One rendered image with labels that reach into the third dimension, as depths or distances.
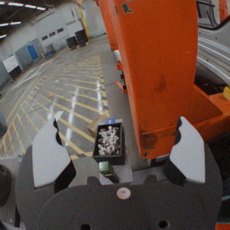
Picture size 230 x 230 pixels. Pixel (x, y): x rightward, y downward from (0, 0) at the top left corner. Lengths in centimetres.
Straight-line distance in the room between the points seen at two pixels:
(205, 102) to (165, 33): 28
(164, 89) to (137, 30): 14
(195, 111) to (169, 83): 19
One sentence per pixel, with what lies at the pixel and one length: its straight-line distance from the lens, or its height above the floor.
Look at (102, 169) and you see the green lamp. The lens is 42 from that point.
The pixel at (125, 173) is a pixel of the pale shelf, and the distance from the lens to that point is 62.
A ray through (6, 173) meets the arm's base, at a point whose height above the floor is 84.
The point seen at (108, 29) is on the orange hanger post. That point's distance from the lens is 215.
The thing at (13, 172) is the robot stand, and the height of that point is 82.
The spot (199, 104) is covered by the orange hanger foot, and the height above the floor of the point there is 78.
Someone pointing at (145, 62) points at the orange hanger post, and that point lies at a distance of 23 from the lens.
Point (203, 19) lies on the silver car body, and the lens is 300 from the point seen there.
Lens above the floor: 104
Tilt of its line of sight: 43 degrees down
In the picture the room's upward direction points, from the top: 18 degrees counter-clockwise
